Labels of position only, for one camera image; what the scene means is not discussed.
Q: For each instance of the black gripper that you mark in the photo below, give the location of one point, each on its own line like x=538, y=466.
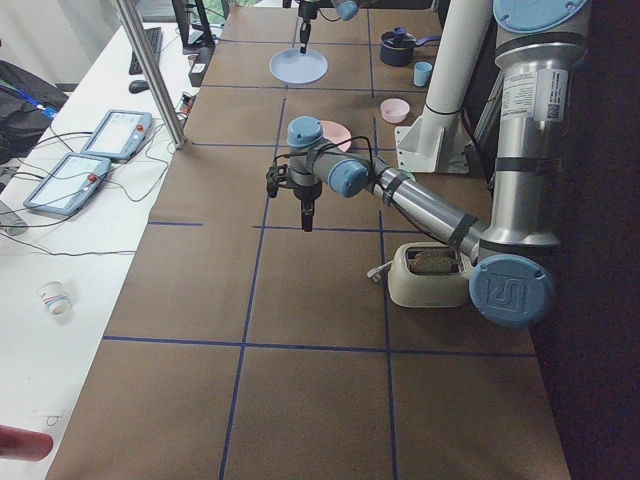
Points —
x=305, y=192
x=306, y=12

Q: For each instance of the blue plate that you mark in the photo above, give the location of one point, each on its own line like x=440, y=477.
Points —
x=293, y=67

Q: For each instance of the pink plate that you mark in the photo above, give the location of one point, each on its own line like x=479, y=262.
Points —
x=337, y=134

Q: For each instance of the dark blue pot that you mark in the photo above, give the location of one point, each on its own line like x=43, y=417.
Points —
x=397, y=46

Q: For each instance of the green bowl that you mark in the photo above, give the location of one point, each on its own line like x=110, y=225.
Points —
x=407, y=174

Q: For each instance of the pink bowl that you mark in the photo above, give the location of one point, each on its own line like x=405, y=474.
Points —
x=394, y=110

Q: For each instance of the light blue cup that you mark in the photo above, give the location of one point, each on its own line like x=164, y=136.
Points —
x=422, y=73

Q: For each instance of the cream toaster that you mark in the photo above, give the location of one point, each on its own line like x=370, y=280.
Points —
x=407, y=289

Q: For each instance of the white mounting column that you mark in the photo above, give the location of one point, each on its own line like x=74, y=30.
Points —
x=435, y=142

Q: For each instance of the bread slice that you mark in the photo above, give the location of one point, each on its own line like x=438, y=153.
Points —
x=434, y=261

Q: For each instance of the black computer mouse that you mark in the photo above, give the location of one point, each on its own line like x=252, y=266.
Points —
x=138, y=86

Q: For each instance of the far teach pendant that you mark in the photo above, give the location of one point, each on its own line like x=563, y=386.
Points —
x=119, y=135

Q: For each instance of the teach pendant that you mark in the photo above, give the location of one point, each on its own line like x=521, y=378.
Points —
x=119, y=135
x=69, y=185

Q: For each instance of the near teach pendant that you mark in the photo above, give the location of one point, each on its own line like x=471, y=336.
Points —
x=69, y=185

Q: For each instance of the paper cup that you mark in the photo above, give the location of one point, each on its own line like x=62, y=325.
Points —
x=55, y=299

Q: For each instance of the black bag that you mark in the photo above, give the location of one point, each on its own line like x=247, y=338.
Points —
x=28, y=106

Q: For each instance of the red cylinder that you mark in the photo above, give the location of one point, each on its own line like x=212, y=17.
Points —
x=24, y=445

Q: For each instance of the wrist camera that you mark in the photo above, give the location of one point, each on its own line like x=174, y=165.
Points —
x=277, y=177

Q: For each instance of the aluminium frame post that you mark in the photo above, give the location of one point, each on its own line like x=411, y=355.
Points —
x=134, y=29

